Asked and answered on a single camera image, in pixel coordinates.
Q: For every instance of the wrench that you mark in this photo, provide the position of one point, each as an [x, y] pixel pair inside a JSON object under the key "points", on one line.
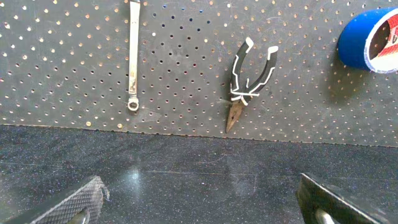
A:
{"points": [[134, 46]]}

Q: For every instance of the black pegboard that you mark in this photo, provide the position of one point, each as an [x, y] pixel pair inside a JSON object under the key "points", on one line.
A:
{"points": [[62, 77]]}

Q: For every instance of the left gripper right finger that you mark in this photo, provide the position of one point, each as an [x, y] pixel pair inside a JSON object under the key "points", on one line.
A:
{"points": [[326, 205]]}

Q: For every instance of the metal hook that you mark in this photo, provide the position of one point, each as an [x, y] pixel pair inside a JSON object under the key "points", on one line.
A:
{"points": [[245, 94]]}

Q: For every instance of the roll of blue tape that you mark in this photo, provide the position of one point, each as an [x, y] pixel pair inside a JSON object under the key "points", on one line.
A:
{"points": [[351, 43]]}

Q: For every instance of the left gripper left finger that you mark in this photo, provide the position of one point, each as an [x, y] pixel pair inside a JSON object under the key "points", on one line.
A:
{"points": [[77, 205]]}

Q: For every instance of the black and white pliers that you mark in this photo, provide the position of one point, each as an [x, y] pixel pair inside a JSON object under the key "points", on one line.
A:
{"points": [[235, 112]]}

